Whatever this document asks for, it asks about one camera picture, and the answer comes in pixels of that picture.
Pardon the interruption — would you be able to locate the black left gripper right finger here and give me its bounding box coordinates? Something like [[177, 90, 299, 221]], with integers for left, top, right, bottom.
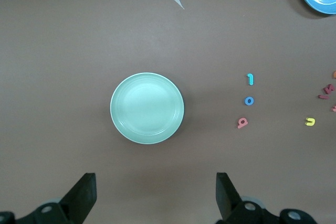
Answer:
[[215, 173, 280, 224]]

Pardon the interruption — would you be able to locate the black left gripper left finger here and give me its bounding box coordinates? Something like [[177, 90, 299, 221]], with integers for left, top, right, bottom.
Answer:
[[17, 173, 97, 224]]

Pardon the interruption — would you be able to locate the green plate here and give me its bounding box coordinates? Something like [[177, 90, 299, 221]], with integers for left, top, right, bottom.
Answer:
[[110, 72, 185, 145]]

